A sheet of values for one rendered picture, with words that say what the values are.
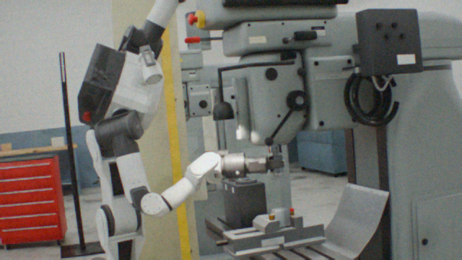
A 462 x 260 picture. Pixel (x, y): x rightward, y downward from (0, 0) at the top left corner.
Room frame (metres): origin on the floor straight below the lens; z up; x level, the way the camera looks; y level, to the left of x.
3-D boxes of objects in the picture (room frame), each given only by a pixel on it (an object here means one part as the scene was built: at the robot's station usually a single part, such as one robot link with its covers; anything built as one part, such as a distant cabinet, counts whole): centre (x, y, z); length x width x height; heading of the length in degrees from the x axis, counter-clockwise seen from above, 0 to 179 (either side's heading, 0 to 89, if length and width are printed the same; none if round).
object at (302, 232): (1.99, -0.11, 0.99); 0.35 x 0.15 x 0.11; 107
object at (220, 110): (1.90, 0.03, 1.44); 0.07 x 0.07 x 0.06
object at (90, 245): (5.75, 1.73, 1.06); 0.50 x 0.50 x 2.11; 18
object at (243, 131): (1.96, -0.03, 1.45); 0.04 x 0.04 x 0.21; 18
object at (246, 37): (2.01, -0.18, 1.68); 0.34 x 0.24 x 0.10; 108
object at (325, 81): (2.05, -0.32, 1.47); 0.24 x 0.19 x 0.26; 18
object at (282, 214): (1.99, -0.14, 1.05); 0.06 x 0.05 x 0.06; 17
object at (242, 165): (2.01, -0.05, 1.24); 0.13 x 0.12 x 0.10; 173
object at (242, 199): (2.38, -0.01, 1.04); 0.22 x 0.12 x 0.20; 17
